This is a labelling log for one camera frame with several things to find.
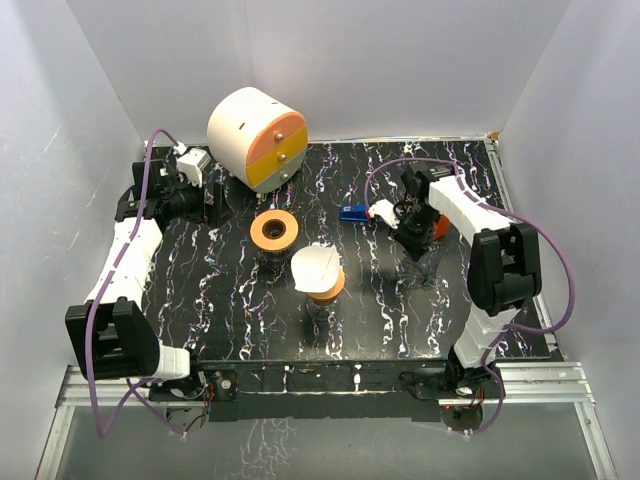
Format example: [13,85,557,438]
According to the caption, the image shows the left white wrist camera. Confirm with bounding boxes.
[177,148,211,188]

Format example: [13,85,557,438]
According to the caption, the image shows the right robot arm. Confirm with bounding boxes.
[391,164,542,397]

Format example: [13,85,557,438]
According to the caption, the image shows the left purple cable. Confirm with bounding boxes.
[84,128,184,439]

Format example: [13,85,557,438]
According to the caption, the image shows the coffee filter packet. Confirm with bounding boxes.
[433,215,451,240]

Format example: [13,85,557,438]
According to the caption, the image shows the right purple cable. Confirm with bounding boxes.
[363,157,577,371]

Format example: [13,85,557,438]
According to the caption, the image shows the white paper coffee filter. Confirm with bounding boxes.
[290,244,340,293]

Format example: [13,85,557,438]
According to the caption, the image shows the purple cable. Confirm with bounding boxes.
[84,128,184,439]
[363,157,577,371]

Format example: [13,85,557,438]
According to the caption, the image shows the glass carafe with brown band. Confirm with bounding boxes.
[305,298,341,326]

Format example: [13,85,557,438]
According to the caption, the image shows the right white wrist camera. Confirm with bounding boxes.
[367,199,400,230]

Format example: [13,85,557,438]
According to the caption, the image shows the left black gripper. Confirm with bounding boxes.
[162,171,235,229]

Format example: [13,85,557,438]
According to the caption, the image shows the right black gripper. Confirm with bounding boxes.
[387,203,439,260]

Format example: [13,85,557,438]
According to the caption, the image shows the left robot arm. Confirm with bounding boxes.
[65,149,232,399]

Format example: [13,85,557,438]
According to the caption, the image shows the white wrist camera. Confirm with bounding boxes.
[367,199,400,230]
[177,148,211,188]

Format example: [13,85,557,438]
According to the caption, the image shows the white round drawer cabinet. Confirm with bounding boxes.
[207,87,308,194]

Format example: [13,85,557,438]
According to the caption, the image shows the dark glass dripper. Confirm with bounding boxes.
[402,246,443,289]

